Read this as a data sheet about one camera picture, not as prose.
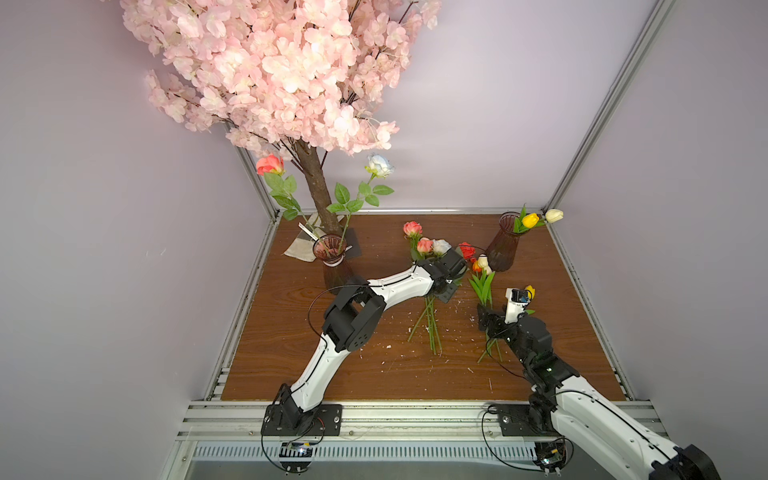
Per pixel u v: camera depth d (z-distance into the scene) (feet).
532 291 3.10
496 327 2.43
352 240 3.69
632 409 2.50
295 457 2.36
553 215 2.65
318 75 1.52
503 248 3.11
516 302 2.37
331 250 2.94
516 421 2.37
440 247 3.39
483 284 3.11
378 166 2.48
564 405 1.87
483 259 3.27
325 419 2.39
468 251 3.39
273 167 2.48
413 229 3.60
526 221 2.58
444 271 2.46
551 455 2.29
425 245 3.39
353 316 1.81
